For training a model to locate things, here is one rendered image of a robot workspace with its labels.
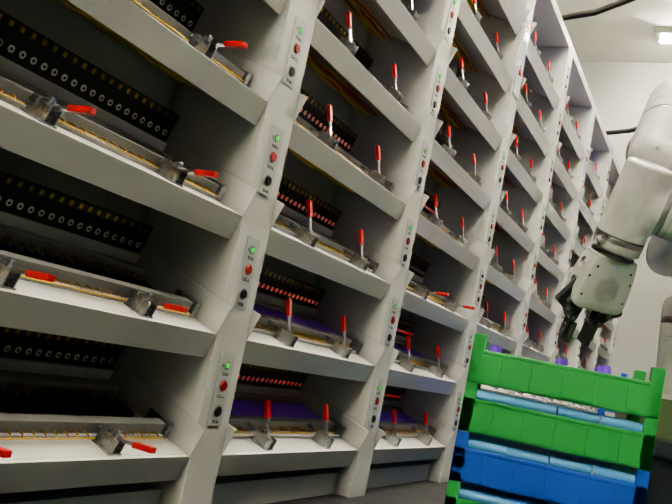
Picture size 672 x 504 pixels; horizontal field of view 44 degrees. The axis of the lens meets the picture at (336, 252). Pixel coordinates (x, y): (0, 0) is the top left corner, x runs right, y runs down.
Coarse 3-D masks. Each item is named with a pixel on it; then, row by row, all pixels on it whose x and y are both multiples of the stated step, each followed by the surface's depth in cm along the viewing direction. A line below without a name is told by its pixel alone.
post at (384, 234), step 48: (432, 0) 212; (384, 48) 215; (384, 144) 210; (432, 144) 214; (336, 192) 213; (384, 240) 204; (336, 288) 207; (384, 336) 202; (336, 384) 202; (384, 384) 206
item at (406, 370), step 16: (400, 320) 252; (400, 336) 257; (400, 352) 231; (416, 352) 259; (432, 352) 266; (400, 368) 219; (416, 368) 238; (432, 368) 248; (448, 368) 263; (464, 368) 261; (400, 384) 219; (416, 384) 230; (432, 384) 241; (448, 384) 254
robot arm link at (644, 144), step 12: (660, 108) 154; (648, 120) 152; (660, 120) 151; (636, 132) 152; (648, 132) 149; (660, 132) 148; (636, 144) 148; (648, 144) 147; (660, 144) 146; (636, 156) 148; (648, 156) 147; (660, 156) 146; (660, 228) 136
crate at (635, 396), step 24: (480, 336) 136; (480, 360) 136; (504, 360) 135; (528, 360) 134; (504, 384) 134; (528, 384) 134; (552, 384) 133; (576, 384) 132; (600, 384) 132; (624, 384) 131; (648, 384) 130; (600, 408) 148; (624, 408) 130; (648, 408) 130
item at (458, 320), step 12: (408, 276) 210; (432, 288) 271; (444, 288) 269; (408, 300) 215; (420, 300) 222; (456, 300) 266; (420, 312) 226; (432, 312) 234; (444, 312) 241; (456, 312) 266; (468, 312) 264; (444, 324) 247; (456, 324) 255
